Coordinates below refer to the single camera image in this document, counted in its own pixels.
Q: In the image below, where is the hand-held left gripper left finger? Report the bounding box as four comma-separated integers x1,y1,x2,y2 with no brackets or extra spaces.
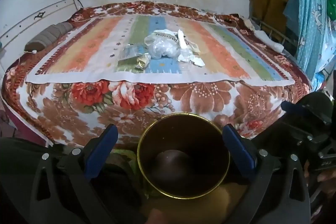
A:
29,124,119,224

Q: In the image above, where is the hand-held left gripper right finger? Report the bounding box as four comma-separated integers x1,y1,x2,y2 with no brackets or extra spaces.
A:
223,124,311,224

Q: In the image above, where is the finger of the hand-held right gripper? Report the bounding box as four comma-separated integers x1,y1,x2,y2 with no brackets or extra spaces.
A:
281,101,332,126

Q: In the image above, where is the dark gold-rimmed metal bin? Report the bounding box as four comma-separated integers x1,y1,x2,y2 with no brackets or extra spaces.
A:
137,113,231,199

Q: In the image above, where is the yellow clear snack wrapper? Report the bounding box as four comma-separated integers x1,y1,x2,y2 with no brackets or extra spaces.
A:
134,53,152,70

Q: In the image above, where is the clear plastic bag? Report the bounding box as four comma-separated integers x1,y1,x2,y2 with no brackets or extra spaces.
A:
148,39,182,59

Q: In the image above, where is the white printed plastic bag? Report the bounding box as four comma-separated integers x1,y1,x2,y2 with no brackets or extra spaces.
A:
144,29,182,46

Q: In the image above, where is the person's right hand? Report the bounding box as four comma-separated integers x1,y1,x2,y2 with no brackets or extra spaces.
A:
315,168,336,189

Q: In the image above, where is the floral brown blanket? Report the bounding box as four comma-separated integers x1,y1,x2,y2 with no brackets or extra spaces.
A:
1,1,313,152

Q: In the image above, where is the white rolled cloth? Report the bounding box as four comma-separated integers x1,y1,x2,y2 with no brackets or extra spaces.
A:
253,30,285,53

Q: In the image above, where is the metal rack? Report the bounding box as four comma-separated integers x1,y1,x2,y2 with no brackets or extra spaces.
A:
251,17,298,49

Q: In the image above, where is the blue printed hanging cloth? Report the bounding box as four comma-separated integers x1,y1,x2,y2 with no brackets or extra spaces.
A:
283,0,336,84

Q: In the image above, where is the striped woven mat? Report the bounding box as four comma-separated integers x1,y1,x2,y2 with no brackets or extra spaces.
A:
25,14,296,86

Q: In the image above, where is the white paper piece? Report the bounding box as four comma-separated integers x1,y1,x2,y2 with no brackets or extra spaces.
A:
177,52,206,67
177,29,188,49

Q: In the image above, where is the cream food wrapper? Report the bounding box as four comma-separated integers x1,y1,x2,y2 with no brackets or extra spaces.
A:
187,42,201,54

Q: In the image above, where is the striped brown pillow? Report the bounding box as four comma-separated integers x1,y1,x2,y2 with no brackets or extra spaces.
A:
24,22,74,53

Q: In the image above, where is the white headboard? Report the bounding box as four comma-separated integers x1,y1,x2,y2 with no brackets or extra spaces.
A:
0,0,78,56

